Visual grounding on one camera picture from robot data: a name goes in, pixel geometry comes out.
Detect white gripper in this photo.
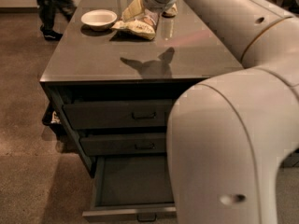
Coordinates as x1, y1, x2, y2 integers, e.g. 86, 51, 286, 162
121, 0, 178, 21

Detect brown chip bag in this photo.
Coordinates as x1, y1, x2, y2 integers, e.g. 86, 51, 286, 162
112, 8, 160, 40

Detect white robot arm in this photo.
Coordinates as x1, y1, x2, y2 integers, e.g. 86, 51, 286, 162
143, 0, 299, 224

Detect dark drawer cabinet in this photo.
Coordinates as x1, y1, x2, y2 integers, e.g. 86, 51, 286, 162
40, 0, 241, 173

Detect top left drawer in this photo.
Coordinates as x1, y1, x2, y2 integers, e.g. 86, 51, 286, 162
63, 100, 173, 130

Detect middle left drawer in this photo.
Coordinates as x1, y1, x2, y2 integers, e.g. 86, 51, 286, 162
80, 133, 165, 156

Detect open bottom left drawer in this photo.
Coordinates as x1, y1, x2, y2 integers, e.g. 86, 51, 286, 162
83, 154, 176, 223

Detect white bowl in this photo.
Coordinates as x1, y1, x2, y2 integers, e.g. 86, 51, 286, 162
81, 9, 118, 31

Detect walking person legs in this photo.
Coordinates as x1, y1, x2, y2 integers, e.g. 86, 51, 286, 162
36, 0, 76, 41

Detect black bin beside cabinet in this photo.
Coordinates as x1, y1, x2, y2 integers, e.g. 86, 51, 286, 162
42, 104, 64, 136

